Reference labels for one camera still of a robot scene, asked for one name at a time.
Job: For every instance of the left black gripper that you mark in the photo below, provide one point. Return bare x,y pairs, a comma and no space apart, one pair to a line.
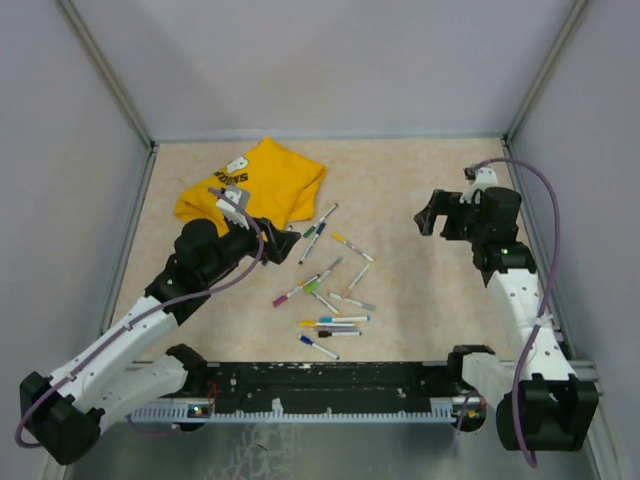
278,244

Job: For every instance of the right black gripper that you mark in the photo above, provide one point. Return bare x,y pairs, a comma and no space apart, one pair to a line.
444,203

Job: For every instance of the yellow cap rainbow marker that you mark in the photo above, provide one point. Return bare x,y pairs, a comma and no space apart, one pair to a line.
341,239

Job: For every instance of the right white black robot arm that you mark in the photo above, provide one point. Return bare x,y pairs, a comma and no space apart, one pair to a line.
540,404

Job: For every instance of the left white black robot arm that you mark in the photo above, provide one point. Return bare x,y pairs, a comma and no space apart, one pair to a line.
68,410

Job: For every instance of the navy cap rainbow marker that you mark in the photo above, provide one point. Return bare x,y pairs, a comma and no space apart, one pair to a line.
313,241

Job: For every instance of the lime green cap marker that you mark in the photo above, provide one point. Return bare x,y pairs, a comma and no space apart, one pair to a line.
324,276

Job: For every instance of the yellow printed t-shirt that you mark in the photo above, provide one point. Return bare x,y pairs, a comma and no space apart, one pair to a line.
282,185

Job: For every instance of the yellow cap silver marker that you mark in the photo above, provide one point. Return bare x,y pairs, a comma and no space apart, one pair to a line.
326,325

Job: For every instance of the blue cap whiteboard marker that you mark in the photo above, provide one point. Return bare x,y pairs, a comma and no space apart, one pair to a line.
308,341

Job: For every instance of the black cap marker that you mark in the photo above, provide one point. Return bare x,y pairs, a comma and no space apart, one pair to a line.
327,334

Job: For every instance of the cyan cap marker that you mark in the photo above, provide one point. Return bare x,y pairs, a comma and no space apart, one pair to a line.
339,320

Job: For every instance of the grey cap marker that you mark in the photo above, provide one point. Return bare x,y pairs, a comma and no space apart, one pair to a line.
357,303

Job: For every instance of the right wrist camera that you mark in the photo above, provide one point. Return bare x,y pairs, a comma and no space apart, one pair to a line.
479,178

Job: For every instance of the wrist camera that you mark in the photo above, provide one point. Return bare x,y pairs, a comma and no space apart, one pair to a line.
479,178
232,204

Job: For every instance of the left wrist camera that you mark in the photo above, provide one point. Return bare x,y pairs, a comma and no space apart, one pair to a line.
232,204

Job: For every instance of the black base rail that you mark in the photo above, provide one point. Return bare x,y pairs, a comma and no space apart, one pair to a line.
329,392

